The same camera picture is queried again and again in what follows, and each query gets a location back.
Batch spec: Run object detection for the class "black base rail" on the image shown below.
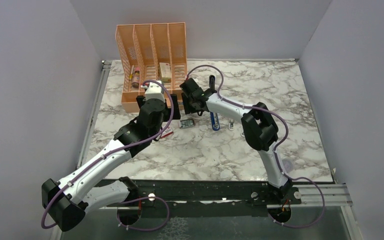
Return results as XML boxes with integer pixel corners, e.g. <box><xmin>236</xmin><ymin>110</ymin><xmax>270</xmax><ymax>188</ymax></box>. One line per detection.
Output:
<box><xmin>71</xmin><ymin>178</ymin><xmax>319</xmax><ymax>220</ymax></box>

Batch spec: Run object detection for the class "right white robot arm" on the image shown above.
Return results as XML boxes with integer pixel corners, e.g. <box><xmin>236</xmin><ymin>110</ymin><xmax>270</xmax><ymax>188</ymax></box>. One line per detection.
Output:
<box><xmin>180</xmin><ymin>78</ymin><xmax>292</xmax><ymax>204</ymax></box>

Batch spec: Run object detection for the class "staple tray with staples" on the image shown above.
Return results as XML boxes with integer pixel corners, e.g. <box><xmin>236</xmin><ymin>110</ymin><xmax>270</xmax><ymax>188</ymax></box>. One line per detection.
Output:
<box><xmin>178</xmin><ymin>118</ymin><xmax>196</xmax><ymax>129</ymax></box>

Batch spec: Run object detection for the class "purple cable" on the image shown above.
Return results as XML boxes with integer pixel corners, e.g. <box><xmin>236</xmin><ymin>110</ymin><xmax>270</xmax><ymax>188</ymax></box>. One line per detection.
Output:
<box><xmin>40</xmin><ymin>79</ymin><xmax>175</xmax><ymax>232</ymax></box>
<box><xmin>183</xmin><ymin>64</ymin><xmax>326</xmax><ymax>230</ymax></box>

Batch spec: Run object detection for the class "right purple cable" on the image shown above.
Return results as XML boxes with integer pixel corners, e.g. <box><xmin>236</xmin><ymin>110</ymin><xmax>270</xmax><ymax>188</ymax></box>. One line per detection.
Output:
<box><xmin>183</xmin><ymin>64</ymin><xmax>326</xmax><ymax>230</ymax></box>

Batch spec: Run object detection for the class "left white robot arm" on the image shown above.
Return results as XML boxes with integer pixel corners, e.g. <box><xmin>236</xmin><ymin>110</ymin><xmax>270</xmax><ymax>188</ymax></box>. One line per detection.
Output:
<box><xmin>40</xmin><ymin>80</ymin><xmax>180</xmax><ymax>232</ymax></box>

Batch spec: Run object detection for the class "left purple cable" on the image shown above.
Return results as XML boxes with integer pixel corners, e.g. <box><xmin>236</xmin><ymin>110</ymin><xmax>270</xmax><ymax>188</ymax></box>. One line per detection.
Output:
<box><xmin>40</xmin><ymin>79</ymin><xmax>175</xmax><ymax>232</ymax></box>

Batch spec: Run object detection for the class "red staple box sleeve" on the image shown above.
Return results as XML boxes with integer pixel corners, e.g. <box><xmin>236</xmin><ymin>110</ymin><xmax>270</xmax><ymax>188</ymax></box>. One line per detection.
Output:
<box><xmin>161</xmin><ymin>128</ymin><xmax>174</xmax><ymax>138</ymax></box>

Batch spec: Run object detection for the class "yellow box in organizer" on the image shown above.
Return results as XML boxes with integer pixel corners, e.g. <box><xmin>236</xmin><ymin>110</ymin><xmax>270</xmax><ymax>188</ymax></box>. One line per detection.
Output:
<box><xmin>159</xmin><ymin>62</ymin><xmax>172</xmax><ymax>83</ymax></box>

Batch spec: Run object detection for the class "orange desk organizer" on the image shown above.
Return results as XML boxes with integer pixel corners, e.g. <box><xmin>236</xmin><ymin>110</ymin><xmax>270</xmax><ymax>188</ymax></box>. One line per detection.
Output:
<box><xmin>115</xmin><ymin>22</ymin><xmax>188</xmax><ymax>113</ymax></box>

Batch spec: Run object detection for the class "clear plastic cup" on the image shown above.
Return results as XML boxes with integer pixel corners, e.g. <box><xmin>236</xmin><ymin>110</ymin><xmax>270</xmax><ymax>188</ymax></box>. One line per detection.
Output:
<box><xmin>282</xmin><ymin>158</ymin><xmax>294</xmax><ymax>173</ymax></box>

